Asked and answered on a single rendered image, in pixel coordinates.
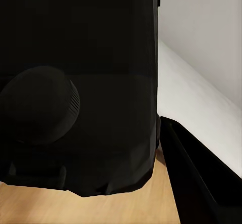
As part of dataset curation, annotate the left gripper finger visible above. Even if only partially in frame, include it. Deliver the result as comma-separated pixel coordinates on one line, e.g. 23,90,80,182
160,116,242,224

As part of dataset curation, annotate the digital camera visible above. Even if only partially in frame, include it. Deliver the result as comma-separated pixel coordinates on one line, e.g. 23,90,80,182
0,0,161,197

